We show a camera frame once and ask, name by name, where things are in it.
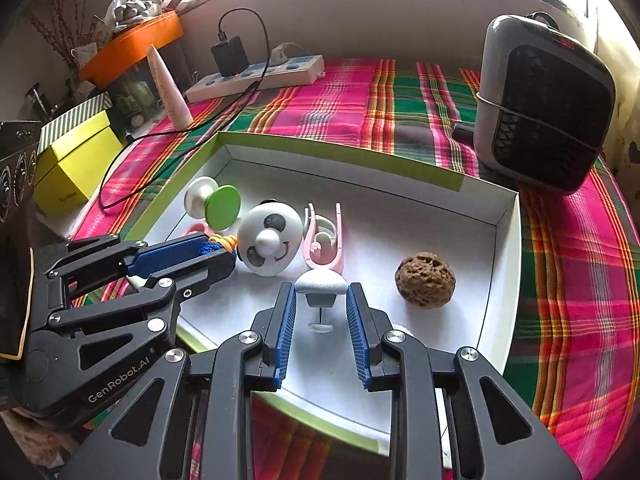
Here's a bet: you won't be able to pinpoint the dark cloth with yellow edge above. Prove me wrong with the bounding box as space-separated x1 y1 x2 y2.
0 234 35 363

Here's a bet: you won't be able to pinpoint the orange tray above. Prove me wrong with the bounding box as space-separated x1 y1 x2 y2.
77 10 185 88

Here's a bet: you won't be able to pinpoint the black heater plug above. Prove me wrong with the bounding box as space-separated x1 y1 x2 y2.
452 121 478 146

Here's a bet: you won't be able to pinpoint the cream patterned curtain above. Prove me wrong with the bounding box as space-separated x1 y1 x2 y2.
575 0 640 171

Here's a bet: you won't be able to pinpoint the black charger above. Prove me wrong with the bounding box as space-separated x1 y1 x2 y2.
211 36 248 78

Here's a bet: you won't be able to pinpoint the black charger cable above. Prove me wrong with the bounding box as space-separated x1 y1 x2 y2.
99 7 273 211

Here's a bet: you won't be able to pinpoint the striped box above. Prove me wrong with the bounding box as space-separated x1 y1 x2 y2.
37 91 113 153

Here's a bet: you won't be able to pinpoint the white power strip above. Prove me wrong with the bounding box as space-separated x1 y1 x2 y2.
185 42 326 103

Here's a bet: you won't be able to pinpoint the pink plastic clip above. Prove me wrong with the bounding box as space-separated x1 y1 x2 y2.
302 202 346 272

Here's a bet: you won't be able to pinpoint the dark device with knobs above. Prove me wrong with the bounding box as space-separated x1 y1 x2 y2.
0 120 43 223

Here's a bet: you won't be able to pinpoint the green patterned jar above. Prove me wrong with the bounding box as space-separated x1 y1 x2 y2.
112 80 156 126

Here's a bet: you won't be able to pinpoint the white panda toy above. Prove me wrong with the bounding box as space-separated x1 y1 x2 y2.
236 199 303 278

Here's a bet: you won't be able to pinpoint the grey electric heater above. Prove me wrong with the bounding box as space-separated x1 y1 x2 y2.
472 10 616 196

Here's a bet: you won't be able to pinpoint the dried branches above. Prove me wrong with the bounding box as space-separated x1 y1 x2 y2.
25 0 83 71

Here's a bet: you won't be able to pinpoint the white plastic bags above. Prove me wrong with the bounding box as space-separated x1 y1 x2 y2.
100 0 176 28

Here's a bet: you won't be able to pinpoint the brown walnut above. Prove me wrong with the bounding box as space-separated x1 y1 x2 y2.
394 254 457 306

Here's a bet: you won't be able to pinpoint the yellow box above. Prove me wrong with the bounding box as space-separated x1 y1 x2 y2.
32 110 126 218

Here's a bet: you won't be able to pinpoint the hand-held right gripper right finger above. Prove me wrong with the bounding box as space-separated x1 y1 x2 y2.
346 282 583 480

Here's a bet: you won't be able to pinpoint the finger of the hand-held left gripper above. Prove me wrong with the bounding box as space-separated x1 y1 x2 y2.
44 234 213 286
47 250 238 333

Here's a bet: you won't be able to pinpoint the pink tube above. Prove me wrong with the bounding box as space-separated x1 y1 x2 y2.
146 44 193 130

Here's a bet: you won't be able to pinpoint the green and white mushroom-shaped knob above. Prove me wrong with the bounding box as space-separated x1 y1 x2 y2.
184 176 243 231

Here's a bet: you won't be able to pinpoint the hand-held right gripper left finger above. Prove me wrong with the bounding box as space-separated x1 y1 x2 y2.
60 281 299 480

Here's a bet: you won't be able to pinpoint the plaid tablecloth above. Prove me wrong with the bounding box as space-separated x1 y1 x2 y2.
70 57 633 480

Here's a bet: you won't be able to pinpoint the green and white cardboard box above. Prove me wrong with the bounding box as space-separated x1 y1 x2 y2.
120 131 522 458

